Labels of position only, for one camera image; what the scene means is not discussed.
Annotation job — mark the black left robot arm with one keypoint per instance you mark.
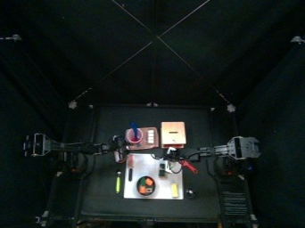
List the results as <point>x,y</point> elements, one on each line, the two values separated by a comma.
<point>75,147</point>

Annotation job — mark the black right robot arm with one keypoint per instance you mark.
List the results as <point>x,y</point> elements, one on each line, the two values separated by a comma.
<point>242,147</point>

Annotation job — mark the green sushi roll piece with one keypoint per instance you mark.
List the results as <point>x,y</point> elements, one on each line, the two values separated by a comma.
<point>161,169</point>
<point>161,164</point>
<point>161,175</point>

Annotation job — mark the yellow egg sushi piece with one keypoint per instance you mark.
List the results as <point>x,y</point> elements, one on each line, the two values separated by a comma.
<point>175,190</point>

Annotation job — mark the clear pink plastic cup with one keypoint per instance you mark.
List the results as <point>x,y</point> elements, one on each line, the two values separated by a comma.
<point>129,139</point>

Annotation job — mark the reddish brown toy food piece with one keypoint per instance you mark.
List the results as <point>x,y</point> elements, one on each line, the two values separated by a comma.
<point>129,161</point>

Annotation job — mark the red toy knife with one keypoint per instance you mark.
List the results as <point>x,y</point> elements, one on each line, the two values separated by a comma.
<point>190,166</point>

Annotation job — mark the blue plastic spoon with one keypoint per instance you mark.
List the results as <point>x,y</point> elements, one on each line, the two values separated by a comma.
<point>133,129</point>

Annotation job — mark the white cutting board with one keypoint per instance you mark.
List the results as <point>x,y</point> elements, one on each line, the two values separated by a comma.
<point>165,185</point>

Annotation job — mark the wooden box with slot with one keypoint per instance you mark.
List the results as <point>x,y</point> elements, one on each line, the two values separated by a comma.
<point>172,133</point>

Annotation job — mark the orange toy food piece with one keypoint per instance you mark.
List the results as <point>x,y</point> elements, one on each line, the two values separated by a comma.
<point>141,189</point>
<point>148,181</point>

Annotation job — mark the black stick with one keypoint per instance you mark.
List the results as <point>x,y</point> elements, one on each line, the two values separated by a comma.
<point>129,175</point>

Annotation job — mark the green toy food piece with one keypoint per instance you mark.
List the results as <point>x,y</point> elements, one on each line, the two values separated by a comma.
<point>141,180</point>

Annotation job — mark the yellow green marker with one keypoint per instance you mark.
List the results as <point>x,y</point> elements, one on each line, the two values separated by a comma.
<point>117,184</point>

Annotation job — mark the metal bowl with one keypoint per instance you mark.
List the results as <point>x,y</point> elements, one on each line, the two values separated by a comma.
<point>145,194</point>

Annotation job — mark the white printed label sticker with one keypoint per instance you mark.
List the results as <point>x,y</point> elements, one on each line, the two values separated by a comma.
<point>232,204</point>

